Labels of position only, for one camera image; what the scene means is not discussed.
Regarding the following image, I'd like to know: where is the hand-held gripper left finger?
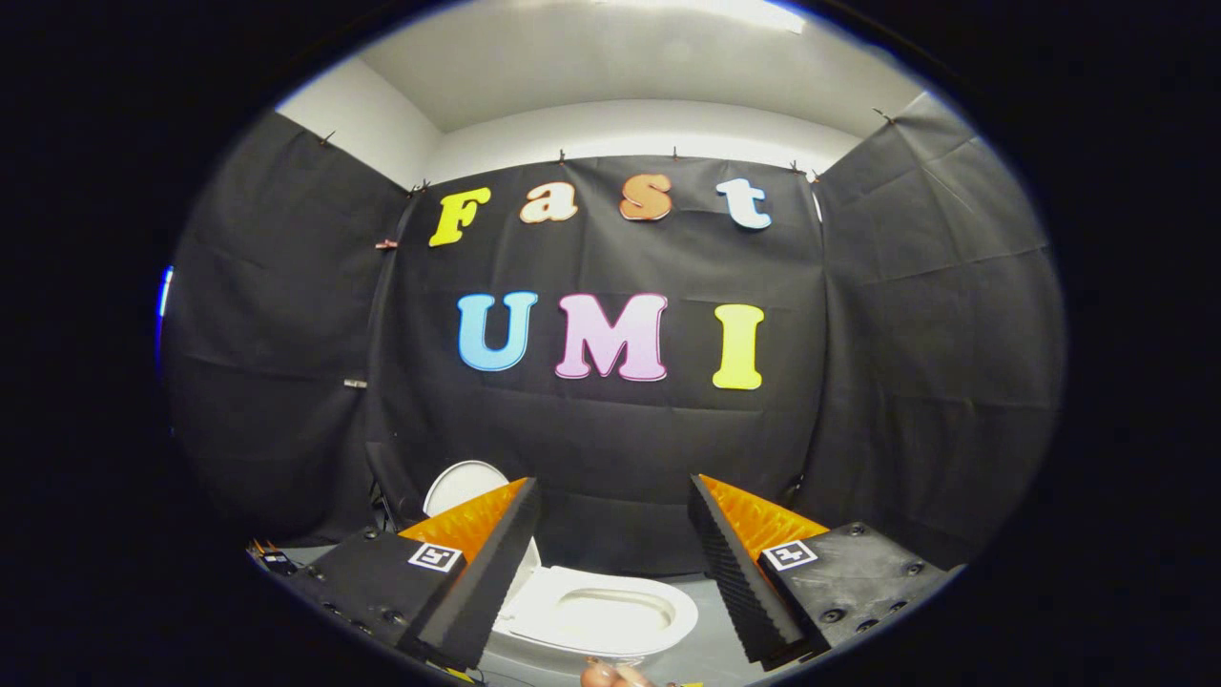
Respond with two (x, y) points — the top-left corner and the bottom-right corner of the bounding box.
(291, 477), (542, 671)

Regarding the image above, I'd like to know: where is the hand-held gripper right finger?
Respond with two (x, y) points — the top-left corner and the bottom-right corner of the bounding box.
(688, 474), (960, 669)

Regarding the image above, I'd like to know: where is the white toilet seat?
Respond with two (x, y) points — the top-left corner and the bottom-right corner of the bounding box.
(491, 563), (700, 659)

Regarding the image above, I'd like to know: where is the black backdrop cloth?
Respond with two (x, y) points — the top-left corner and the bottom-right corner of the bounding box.
(160, 91), (1065, 578)

